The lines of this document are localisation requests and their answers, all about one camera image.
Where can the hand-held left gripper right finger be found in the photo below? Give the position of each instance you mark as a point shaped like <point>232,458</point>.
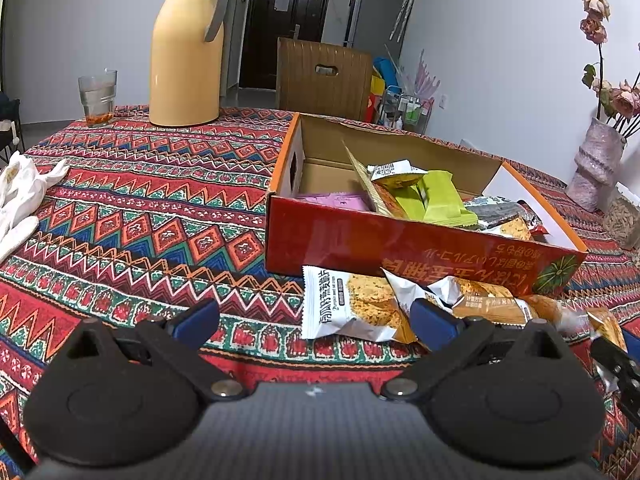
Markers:
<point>434,324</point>

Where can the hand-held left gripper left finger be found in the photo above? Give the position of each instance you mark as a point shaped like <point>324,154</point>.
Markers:
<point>195,320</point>

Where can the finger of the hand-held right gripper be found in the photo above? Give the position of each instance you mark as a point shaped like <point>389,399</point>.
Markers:
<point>615,357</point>

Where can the orange crinkled snack packet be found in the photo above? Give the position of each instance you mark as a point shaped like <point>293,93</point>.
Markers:
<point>605,327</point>

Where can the white orange cake packet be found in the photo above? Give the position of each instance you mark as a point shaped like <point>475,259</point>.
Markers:
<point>480,295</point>

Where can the orange cardboard box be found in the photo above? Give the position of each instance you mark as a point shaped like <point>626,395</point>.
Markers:
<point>400,255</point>

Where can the clear bread packet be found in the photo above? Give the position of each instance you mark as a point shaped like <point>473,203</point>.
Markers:
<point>547,311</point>

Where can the white biscuit packet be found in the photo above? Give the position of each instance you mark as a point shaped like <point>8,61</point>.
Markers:
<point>325,305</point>

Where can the brown cracker packet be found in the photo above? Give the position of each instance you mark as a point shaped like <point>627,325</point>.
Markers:
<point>512,229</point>

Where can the green snack packet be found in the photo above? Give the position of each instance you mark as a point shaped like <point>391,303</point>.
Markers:
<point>412,200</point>
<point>447,200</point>

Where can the dark seaweed snack packet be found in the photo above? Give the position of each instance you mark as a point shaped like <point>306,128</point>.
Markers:
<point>495,210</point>

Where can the red snack packet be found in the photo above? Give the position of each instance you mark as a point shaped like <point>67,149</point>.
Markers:
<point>539,229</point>

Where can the gold snack packet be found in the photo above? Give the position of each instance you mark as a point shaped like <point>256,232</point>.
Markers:
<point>367,185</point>

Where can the white yellow snack packet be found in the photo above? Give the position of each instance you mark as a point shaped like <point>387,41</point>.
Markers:
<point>395,172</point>

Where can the patterned red tablecloth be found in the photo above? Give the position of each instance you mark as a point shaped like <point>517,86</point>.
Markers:
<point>150,210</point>

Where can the clear jar of seeds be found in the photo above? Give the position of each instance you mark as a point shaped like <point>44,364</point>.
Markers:
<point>625,222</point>

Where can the pink snack packet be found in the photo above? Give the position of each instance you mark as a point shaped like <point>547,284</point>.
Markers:
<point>330,201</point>

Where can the pink textured vase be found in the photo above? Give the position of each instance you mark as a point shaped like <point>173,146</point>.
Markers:
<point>595,165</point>

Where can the white cotton glove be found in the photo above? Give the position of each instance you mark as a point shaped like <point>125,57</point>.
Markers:
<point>27,185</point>
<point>15,237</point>

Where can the red gift box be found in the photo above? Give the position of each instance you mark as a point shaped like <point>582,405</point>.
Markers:
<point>373,107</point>

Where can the drinking glass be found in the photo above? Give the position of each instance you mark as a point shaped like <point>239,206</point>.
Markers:
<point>97,100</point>

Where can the yellow bag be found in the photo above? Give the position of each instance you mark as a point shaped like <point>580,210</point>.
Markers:
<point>377,85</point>

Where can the pink clothes hangers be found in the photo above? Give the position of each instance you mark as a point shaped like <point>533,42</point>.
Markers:
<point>422,77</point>

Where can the blue roll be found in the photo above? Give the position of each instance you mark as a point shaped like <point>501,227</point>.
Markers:
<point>386,75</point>

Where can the wooden chair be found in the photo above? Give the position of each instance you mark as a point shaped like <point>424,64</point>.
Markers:
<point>325,92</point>

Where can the yellow thermos jug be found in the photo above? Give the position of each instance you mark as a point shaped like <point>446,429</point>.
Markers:
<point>182,60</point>

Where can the black folding chair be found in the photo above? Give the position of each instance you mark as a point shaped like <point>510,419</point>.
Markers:
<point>7,115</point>

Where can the dark brown door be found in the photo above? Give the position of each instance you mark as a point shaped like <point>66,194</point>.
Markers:
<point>262,45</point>

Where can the grey fridge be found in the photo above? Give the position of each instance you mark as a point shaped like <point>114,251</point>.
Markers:
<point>372,25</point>

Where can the white umbrella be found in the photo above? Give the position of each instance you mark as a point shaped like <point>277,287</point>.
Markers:
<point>404,10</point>

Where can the dried rose bouquet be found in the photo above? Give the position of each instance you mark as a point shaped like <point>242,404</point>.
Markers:
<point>595,25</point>

